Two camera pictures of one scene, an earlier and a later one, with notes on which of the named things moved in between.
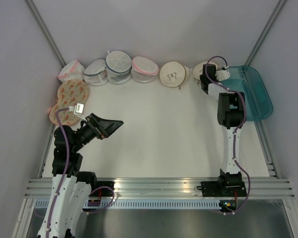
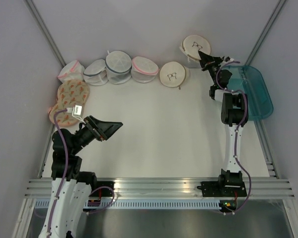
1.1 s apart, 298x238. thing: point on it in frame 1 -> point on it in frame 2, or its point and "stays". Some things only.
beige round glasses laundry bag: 197,69 -> 191,44
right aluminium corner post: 265,32 stays
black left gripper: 101,127 stays
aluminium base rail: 257,188 stays
